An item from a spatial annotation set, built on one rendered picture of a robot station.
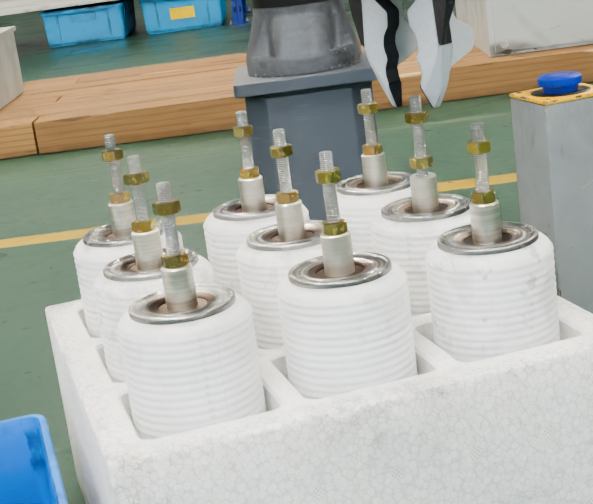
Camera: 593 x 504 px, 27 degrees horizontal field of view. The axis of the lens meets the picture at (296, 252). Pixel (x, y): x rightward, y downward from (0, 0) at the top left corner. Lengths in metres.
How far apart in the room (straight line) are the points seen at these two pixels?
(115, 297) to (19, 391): 0.57
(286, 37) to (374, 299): 0.76
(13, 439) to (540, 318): 0.46
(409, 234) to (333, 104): 0.59
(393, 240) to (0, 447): 0.38
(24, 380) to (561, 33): 1.93
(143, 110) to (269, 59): 1.45
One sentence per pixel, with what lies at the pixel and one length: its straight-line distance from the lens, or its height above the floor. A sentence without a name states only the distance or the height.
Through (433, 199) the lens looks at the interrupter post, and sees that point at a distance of 1.05.
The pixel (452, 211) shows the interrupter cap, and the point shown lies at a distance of 1.03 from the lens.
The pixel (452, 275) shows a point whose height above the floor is 0.24.
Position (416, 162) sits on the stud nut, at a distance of 1.04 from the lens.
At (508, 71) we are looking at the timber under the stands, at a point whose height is 0.05.
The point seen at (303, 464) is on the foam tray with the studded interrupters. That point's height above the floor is 0.15.
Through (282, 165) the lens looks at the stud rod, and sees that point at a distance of 1.00.
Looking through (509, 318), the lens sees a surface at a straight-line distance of 0.92.
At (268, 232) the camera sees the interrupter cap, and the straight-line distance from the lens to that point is 1.03.
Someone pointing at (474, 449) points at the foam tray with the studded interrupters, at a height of 0.13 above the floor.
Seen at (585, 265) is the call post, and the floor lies 0.16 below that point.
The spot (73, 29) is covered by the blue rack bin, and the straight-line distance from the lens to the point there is 5.79.
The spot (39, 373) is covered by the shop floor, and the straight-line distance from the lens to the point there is 1.57.
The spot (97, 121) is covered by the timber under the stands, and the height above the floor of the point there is 0.06.
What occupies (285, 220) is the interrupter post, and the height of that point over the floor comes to 0.27.
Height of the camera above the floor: 0.52
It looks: 16 degrees down
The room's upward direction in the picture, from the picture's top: 8 degrees counter-clockwise
